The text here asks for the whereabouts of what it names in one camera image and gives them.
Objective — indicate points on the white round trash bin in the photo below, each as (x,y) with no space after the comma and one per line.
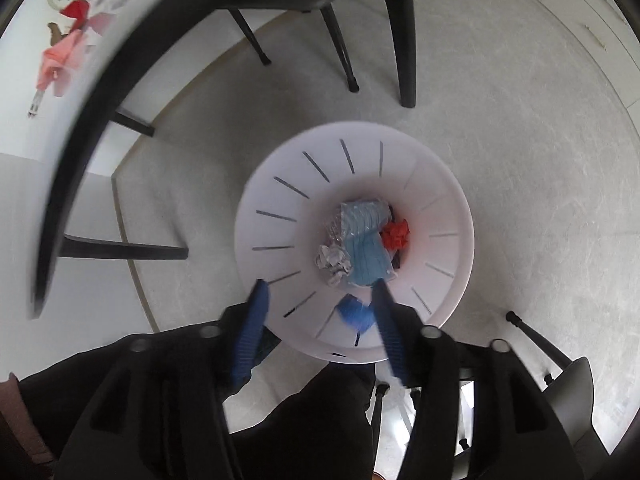
(288,210)

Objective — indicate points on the light blue wrapper in bin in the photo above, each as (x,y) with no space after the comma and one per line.
(359,223)

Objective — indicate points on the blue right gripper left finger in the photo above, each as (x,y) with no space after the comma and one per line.
(248,336)

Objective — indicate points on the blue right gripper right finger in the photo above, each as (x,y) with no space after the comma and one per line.
(384,309)

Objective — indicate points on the large red crumpled paper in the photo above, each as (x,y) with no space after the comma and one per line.
(395,235)

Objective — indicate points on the grey crumpled foil wrapper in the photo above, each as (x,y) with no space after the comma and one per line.
(334,262)

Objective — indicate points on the beige drawer cabinet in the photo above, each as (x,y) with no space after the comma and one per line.
(601,28)

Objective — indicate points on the pink crumpled paper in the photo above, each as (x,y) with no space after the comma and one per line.
(61,61)

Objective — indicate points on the dark blue paper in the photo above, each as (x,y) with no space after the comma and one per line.
(355,314)

